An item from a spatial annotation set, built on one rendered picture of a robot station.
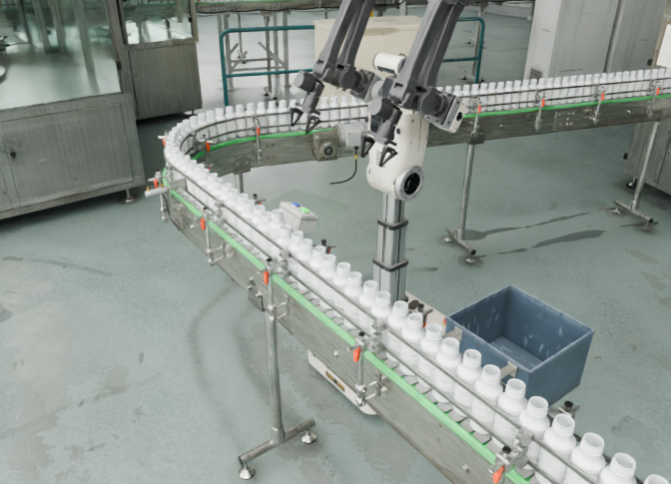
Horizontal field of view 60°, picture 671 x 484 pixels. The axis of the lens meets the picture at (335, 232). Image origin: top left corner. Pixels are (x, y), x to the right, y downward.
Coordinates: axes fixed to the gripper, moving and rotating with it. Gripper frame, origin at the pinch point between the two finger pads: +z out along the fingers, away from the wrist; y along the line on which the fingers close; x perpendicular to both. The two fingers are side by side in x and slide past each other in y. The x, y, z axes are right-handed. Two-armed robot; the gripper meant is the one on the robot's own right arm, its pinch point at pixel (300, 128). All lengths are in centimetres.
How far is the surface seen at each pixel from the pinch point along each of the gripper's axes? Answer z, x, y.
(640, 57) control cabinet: -230, 587, -124
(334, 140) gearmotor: 1, 68, -46
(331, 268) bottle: 30, -36, 75
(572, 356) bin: 26, 17, 129
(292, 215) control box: 27.8, -18.5, 34.3
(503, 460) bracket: 38, -48, 145
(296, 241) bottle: 30, -34, 57
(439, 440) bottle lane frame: 51, -33, 126
